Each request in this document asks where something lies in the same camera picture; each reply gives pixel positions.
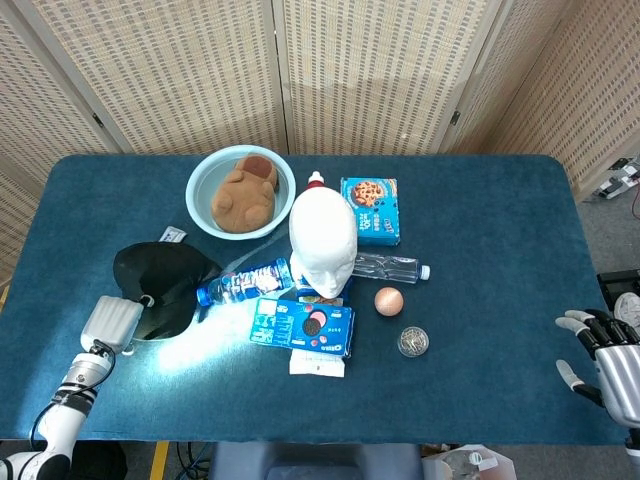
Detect blue chocolate chip cookie box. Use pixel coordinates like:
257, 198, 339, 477
340, 176, 401, 247

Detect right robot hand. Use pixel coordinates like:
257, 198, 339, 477
554, 308, 640, 427

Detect blue Oreo cookie box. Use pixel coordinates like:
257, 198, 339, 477
249, 297, 355, 359

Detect black baseball cap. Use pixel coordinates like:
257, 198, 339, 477
112, 241, 225, 341

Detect clear tub of paper clips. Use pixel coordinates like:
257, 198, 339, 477
397, 326, 430, 359

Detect white foam mannequin head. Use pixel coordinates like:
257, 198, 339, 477
288, 191, 359, 300

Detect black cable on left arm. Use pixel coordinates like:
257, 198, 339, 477
29, 339, 114, 451

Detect blue label water bottle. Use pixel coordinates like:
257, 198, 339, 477
195, 257, 294, 306

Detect white foil wrapper packet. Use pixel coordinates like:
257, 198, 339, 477
288, 348, 347, 379

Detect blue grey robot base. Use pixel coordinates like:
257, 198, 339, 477
207, 442, 426, 480

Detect clear bottle with white cap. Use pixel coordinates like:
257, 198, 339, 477
352, 252, 432, 284

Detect copper coloured ball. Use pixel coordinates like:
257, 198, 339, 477
374, 286, 405, 317

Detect brown plush toy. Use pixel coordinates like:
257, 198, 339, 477
210, 154, 279, 235

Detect blue velvet tablecloth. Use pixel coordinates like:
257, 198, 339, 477
0, 153, 629, 446

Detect cables under table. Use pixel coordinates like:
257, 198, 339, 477
174, 442, 214, 480

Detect electronics on floor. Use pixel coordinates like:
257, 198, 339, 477
582, 155, 640, 201

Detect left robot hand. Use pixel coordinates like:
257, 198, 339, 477
79, 294, 156, 356

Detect blue packet under mannequin head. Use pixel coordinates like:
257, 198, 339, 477
291, 259, 354, 307

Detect woven folding screen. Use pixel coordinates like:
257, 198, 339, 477
0, 0, 640, 286

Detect clear plastic bag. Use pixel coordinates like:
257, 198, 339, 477
422, 443, 516, 480

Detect light blue plastic bowl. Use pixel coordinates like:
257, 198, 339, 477
185, 144, 297, 241

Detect black box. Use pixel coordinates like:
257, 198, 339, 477
597, 269, 640, 321

